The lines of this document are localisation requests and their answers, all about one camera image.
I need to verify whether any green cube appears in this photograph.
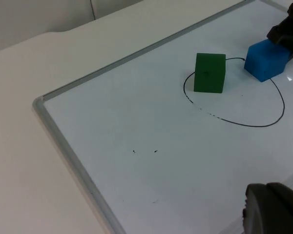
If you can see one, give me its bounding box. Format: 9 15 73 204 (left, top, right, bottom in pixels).
193 53 227 94

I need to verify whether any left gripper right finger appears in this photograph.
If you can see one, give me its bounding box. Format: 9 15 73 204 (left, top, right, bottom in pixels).
266 182 293 208

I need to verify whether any blue cube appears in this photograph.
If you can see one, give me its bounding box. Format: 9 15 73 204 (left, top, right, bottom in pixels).
244 39 291 83

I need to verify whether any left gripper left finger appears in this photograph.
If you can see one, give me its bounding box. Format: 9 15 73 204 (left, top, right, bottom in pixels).
242 183 293 234

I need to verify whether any grey-framed whiteboard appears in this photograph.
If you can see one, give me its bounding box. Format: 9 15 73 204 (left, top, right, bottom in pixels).
32 0 293 234

